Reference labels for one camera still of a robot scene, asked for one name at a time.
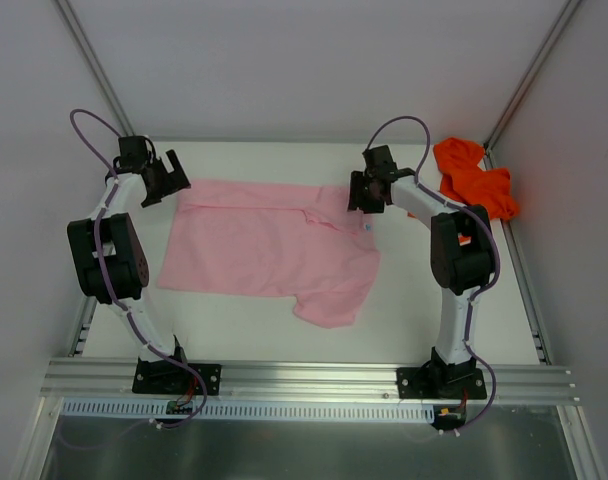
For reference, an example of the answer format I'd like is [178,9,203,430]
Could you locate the pink t shirt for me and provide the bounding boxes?
[157,179,381,329]

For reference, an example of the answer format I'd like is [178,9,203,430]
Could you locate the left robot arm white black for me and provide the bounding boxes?
[67,136,190,393]

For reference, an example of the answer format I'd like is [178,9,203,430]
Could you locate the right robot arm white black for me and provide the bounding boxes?
[348,145,497,400]

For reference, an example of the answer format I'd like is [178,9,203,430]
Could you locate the orange t shirt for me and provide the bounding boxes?
[426,137,520,222]

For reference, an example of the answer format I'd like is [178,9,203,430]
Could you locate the left aluminium frame post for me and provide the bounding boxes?
[52,0,135,135]

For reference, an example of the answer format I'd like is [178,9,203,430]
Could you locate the aluminium frame post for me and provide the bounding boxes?
[52,0,135,135]
[484,0,585,150]

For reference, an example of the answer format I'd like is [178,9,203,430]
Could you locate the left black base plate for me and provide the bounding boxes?
[131,360,222,396]

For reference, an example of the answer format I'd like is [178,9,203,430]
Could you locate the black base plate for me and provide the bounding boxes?
[131,360,222,396]
[396,366,488,400]

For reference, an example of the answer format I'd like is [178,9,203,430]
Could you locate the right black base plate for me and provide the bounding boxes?
[396,366,488,400]

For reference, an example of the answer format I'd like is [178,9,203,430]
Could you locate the aluminium mounting rail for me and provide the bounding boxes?
[39,357,581,405]

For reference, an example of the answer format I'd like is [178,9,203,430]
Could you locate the white slotted cable duct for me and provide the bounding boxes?
[60,398,434,424]

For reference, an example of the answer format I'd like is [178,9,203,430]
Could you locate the right aluminium frame post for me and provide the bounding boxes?
[484,0,585,150]

